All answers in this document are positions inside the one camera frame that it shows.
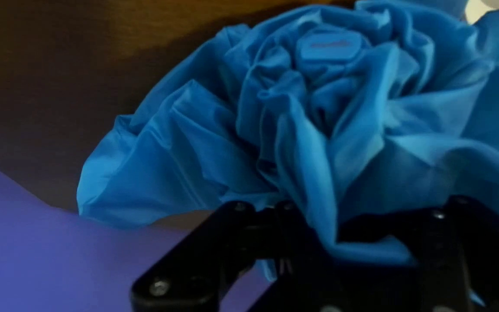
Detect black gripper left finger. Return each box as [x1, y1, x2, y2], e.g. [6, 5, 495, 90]
[129, 199, 316, 312]

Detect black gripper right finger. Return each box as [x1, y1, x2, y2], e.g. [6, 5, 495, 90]
[342, 194, 499, 312]

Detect blue fabric bag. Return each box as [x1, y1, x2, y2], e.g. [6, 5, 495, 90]
[75, 0, 499, 273]

